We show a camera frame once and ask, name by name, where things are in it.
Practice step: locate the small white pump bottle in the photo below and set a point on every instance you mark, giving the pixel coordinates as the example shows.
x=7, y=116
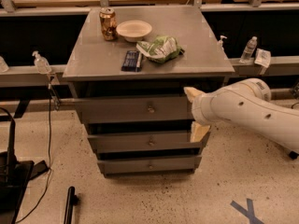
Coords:
x=221, y=41

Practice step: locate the clear sanitizer pump bottle left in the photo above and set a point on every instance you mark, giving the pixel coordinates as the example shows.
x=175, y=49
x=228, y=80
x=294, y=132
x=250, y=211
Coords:
x=41, y=63

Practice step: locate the green chip bag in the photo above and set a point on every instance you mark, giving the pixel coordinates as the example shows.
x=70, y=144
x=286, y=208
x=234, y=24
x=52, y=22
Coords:
x=162, y=49

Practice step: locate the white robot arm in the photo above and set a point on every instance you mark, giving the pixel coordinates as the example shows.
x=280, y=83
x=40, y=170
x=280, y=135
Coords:
x=247, y=104

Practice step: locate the white paper packet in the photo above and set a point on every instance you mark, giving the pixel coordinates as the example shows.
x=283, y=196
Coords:
x=263, y=58

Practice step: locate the white paper bowl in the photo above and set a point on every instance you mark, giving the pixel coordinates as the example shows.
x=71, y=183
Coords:
x=133, y=31

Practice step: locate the gold soda can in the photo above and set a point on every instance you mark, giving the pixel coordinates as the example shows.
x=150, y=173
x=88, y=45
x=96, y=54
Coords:
x=107, y=17

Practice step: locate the grey metal rail shelf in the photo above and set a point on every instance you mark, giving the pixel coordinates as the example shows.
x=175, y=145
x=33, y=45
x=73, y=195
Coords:
x=27, y=76

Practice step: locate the grey drawer cabinet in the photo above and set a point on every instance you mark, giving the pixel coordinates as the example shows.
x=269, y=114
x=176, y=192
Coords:
x=94, y=70

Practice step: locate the grey middle drawer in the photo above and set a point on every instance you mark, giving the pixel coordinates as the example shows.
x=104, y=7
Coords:
x=146, y=141

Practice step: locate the black bar on floor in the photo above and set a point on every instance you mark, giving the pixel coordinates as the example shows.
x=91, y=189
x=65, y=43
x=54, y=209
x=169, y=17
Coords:
x=71, y=201

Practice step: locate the grey top drawer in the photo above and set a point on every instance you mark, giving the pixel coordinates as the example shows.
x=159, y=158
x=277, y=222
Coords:
x=135, y=108

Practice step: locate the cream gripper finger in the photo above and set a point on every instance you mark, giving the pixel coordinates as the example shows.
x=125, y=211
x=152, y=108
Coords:
x=192, y=93
x=198, y=132

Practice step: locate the clear bottle far left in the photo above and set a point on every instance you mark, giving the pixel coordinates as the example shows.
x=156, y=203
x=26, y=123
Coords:
x=3, y=65

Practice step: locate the dark blue snack bar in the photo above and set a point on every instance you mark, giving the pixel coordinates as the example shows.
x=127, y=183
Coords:
x=132, y=61

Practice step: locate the grey bottom drawer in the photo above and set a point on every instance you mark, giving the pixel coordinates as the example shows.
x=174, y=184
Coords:
x=157, y=164

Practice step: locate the black stand base left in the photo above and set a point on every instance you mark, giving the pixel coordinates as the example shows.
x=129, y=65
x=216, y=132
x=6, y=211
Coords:
x=14, y=176

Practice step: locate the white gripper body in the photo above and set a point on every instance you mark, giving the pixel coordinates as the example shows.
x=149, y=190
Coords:
x=198, y=110

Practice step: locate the clear plastic water bottle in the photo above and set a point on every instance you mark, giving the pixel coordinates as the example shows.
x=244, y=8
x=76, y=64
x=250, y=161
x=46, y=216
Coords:
x=248, y=50

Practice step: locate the black wheeled stand leg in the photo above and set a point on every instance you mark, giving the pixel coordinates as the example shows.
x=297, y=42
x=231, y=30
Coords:
x=293, y=155

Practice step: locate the grey drawer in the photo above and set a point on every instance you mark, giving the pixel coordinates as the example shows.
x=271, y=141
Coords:
x=135, y=108
x=146, y=141
x=157, y=164

